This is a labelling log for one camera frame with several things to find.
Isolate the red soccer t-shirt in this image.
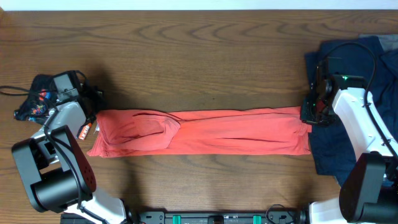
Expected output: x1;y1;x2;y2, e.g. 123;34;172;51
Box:
87;107;312;158

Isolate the black printed shirt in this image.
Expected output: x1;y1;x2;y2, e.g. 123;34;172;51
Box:
13;73;94;141

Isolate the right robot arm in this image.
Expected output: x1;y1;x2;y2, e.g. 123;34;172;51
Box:
300;57;397;224

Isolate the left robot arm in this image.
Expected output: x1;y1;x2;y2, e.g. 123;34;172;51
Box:
11;70;134;223

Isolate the navy blue shirt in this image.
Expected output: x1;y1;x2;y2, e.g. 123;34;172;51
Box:
309;36;397;185

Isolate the grey garment under pile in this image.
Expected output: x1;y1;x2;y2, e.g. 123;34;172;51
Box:
359;34;398;52

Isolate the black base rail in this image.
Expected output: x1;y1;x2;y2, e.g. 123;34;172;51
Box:
60;203;308;224

